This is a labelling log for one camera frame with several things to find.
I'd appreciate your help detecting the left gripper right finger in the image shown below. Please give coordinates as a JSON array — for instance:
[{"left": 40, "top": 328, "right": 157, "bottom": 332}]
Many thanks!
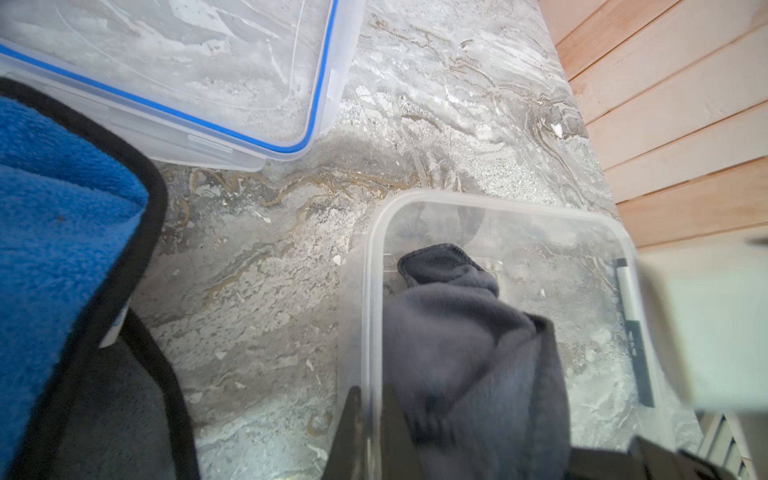
[{"left": 380, "top": 385, "right": 424, "bottom": 480}]

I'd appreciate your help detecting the clear lunch box blue rim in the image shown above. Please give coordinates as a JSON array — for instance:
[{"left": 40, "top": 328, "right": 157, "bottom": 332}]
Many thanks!
[{"left": 338, "top": 190, "right": 675, "bottom": 479}]

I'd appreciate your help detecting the blue cloth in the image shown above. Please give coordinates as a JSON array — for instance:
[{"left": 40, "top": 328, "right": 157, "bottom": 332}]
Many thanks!
[{"left": 1, "top": 78, "right": 200, "bottom": 479}]

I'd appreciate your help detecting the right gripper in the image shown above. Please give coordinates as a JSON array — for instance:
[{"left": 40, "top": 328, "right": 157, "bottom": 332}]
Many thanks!
[{"left": 566, "top": 436, "right": 736, "bottom": 480}]

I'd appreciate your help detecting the grey cloth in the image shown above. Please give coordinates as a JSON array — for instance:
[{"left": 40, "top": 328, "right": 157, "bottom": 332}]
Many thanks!
[{"left": 382, "top": 244, "right": 571, "bottom": 479}]

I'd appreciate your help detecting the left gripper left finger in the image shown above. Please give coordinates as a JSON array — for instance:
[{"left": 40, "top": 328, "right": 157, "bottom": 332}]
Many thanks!
[{"left": 322, "top": 386, "right": 364, "bottom": 480}]

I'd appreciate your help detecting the black white marker pen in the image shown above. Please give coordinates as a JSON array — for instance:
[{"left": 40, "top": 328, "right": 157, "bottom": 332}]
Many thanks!
[{"left": 615, "top": 258, "right": 655, "bottom": 408}]

